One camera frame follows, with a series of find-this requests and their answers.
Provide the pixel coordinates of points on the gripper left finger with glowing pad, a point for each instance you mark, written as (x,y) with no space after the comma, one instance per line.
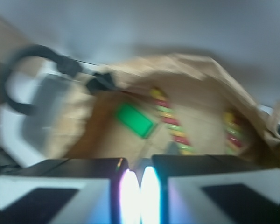
(71,191)

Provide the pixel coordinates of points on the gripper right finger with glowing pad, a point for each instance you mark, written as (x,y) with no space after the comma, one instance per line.
(209,189)

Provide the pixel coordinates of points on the gray plush animal toy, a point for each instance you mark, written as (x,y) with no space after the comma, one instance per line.
(172,148)

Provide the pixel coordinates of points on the brown paper bag container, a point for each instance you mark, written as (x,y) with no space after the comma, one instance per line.
(199,90)

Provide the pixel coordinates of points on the green rectangular block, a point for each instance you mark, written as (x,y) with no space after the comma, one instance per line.
(135,119)

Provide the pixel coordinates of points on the gray toy sink basin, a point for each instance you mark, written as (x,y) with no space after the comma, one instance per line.
(44,122)

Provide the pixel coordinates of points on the multicolour twisted rope toy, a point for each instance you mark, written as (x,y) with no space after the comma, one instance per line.
(234,141)

